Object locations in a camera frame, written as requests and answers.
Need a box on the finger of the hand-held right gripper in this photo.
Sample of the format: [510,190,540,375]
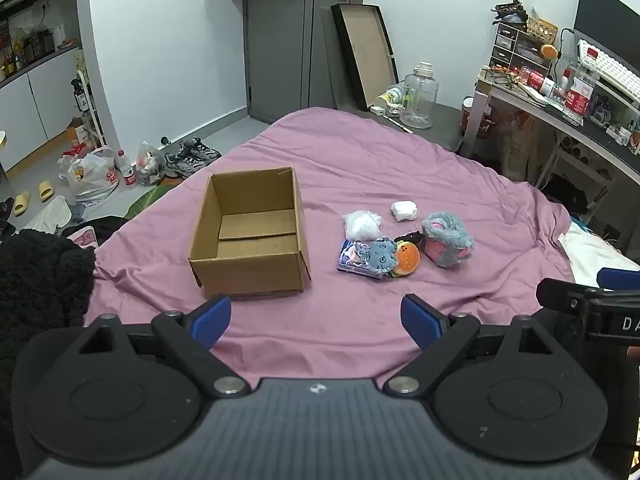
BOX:
[536,278,601,322]
[597,268,640,292]

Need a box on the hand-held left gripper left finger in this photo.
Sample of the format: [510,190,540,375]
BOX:
[75,295,251,398]

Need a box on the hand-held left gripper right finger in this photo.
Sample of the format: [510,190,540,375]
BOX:
[382,294,566,397]

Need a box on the cardboard box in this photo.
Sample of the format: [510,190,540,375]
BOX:
[188,166,312,302]

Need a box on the burger plush toy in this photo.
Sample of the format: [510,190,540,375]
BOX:
[391,241,421,278]

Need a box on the blue-grey cat plush toy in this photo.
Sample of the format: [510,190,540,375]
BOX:
[361,237,399,279]

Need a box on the grey and pink plush toy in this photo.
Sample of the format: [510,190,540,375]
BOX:
[420,211,475,268]

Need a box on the blue printed packet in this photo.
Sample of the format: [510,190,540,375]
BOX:
[337,239,373,275]

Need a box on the white cloth bundle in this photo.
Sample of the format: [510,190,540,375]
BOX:
[390,200,419,222]

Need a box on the white bedding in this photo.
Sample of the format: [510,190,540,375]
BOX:
[565,220,640,286]

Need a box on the green leaf print mat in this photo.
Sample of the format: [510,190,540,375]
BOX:
[124,183,176,220]

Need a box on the dark top desk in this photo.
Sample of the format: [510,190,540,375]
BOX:
[460,67,640,256]

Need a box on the beige tote bag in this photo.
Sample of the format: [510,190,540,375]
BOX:
[497,110,551,181]

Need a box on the pink printed cloth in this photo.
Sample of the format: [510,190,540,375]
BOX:
[65,225,98,248]

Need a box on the grey sneaker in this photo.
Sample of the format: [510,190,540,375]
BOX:
[164,152,203,179]
[182,139,222,163]

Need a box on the pink bed sheet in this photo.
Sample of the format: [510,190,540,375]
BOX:
[82,106,576,392]

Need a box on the grey plastic bag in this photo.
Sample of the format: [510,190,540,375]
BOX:
[135,141,166,186]

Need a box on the red label bottle on floor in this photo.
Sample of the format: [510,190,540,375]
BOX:
[114,149,137,188]

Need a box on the black fluffy garment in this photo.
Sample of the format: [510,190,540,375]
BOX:
[0,228,97,480]

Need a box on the white red print plastic bag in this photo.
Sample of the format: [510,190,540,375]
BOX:
[58,146,121,206]

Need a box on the white floor cloth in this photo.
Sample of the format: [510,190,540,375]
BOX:
[22,195,73,235]

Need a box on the large red label water bottle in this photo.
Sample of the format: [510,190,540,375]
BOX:
[565,47,600,122]

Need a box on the red bucket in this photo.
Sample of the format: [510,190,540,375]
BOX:
[461,96,493,138]

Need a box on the thin pale stick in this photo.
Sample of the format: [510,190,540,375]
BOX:
[382,115,415,134]

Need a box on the small red label water bottle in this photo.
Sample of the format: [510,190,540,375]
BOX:
[550,62,576,103]

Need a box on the white keyboard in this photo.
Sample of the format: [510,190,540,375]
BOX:
[576,39,640,103]

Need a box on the clear plastic water jug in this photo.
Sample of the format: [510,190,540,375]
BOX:
[399,61,439,130]

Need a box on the green label bottle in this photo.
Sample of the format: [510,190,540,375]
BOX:
[377,85,407,106]

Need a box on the brown carton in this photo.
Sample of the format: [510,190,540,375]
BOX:
[65,117,93,148]

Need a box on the white rack cart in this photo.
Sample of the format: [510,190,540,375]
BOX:
[70,50,106,148]

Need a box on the desktop drawer organizer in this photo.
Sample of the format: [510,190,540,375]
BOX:
[490,21,553,68]

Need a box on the woven basket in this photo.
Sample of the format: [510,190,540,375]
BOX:
[526,16,559,46]

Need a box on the black monitor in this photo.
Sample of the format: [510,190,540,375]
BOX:
[572,0,640,73]

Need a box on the grey door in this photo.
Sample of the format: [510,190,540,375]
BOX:
[242,0,366,125]

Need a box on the black framed board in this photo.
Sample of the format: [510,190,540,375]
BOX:
[330,3,400,111]

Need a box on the white kitchen cabinet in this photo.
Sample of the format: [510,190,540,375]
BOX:
[0,47,101,171]

